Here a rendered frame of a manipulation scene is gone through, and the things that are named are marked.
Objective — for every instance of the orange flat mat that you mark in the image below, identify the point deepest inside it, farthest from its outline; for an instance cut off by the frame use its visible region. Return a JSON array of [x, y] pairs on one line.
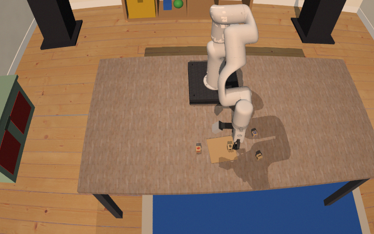
[[217, 148]]

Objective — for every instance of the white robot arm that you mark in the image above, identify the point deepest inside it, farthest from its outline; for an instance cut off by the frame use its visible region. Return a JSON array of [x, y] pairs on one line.
[[229, 38]]

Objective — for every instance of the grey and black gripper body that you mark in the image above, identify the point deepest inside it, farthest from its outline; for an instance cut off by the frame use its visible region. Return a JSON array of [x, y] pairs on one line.
[[238, 135]]

